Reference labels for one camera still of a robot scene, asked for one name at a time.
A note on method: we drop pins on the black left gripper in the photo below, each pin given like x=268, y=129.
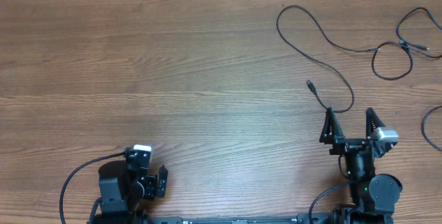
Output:
x=150, y=189

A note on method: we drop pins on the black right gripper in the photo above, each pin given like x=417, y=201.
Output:
x=328, y=135

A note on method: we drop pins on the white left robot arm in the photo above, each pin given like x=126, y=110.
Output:
x=122, y=190

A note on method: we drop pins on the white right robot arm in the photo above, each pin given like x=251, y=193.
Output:
x=373, y=196

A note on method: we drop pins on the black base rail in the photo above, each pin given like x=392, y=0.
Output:
x=320, y=218

